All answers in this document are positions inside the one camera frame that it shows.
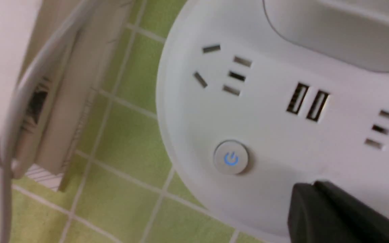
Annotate white desk lamp with socket base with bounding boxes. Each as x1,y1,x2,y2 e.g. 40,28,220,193
156,0,389,243

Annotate green checkered tablecloth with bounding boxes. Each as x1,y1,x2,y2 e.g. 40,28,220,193
0,0,269,243

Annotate bottom white book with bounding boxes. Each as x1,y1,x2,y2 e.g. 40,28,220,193
1,0,133,190

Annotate white lamp power cable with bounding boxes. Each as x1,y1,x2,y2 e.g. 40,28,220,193
0,0,104,243

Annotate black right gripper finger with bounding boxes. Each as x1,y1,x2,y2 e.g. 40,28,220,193
287,181,389,243

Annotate top self-driving textbook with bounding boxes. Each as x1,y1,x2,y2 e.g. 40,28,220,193
0,0,84,166

